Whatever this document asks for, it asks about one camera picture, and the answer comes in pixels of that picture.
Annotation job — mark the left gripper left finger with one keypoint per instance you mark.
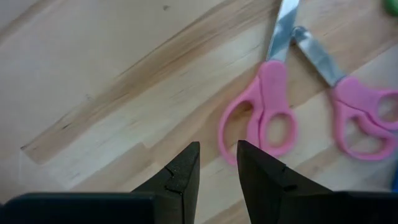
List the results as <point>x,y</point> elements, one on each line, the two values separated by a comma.
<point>180,199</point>

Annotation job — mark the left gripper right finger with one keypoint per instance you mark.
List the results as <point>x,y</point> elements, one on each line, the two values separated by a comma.
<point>264,193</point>

